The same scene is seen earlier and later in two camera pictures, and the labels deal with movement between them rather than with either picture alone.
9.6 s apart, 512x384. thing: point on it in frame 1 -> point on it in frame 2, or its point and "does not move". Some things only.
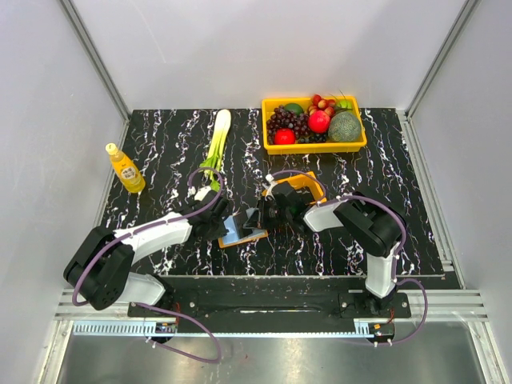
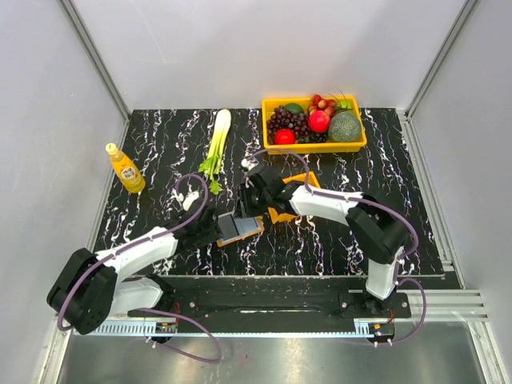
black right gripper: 262,220 -> 244,206
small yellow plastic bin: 303,180 does not move
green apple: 346,104 does not move
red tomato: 284,136 does not move
